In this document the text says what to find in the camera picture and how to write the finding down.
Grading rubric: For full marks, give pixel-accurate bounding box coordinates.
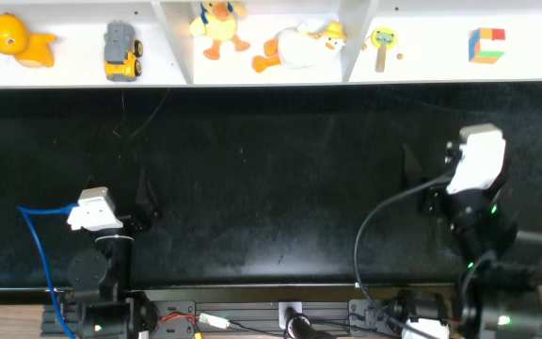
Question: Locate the yellow rubber duck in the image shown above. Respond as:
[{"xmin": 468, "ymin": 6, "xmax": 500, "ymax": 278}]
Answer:
[{"xmin": 0, "ymin": 12, "xmax": 58, "ymax": 70}]

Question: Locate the many-coloured puzzle cube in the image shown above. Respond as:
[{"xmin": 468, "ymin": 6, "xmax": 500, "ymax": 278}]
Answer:
[{"xmin": 468, "ymin": 26, "xmax": 507, "ymax": 65}]

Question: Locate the white plush duck yellow hat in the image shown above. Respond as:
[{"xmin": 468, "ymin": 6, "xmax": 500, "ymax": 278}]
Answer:
[{"xmin": 251, "ymin": 20, "xmax": 348, "ymax": 74}]

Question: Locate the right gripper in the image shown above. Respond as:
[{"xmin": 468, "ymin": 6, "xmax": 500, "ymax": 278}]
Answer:
[{"xmin": 401, "ymin": 140, "xmax": 462, "ymax": 216}]

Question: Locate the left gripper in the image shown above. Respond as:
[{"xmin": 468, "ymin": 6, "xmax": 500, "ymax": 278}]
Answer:
[{"xmin": 84, "ymin": 167, "xmax": 162, "ymax": 234}]

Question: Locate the blue cable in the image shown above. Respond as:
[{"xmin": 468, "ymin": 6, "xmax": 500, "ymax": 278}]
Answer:
[{"xmin": 16, "ymin": 202, "xmax": 80, "ymax": 339}]

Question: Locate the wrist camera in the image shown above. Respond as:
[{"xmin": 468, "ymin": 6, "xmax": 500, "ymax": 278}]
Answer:
[
  {"xmin": 445, "ymin": 122, "xmax": 507, "ymax": 195},
  {"xmin": 67, "ymin": 186, "xmax": 124, "ymax": 232}
]

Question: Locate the mounting rail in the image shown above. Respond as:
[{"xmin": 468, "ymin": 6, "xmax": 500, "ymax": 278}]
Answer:
[{"xmin": 40, "ymin": 286, "xmax": 455, "ymax": 339}]

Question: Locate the yellow cat face rattle drum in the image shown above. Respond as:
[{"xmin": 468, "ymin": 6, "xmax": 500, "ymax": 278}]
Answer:
[{"xmin": 361, "ymin": 26, "xmax": 405, "ymax": 74}]

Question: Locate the grey and yellow toy truck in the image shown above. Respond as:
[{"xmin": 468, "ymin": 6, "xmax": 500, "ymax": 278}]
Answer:
[{"xmin": 103, "ymin": 20, "xmax": 144, "ymax": 84}]

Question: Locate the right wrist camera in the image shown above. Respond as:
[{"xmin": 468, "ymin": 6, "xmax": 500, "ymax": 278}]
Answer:
[{"xmin": 445, "ymin": 122, "xmax": 507, "ymax": 195}]

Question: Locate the black cable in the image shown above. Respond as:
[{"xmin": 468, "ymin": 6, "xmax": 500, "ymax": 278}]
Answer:
[{"xmin": 353, "ymin": 169, "xmax": 496, "ymax": 339}]

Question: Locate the white shelf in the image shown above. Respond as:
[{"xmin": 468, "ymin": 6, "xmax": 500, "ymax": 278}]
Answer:
[{"xmin": 0, "ymin": 0, "xmax": 542, "ymax": 89}]

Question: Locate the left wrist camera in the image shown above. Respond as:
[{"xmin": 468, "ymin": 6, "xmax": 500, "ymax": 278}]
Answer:
[{"xmin": 67, "ymin": 186, "xmax": 124, "ymax": 232}]

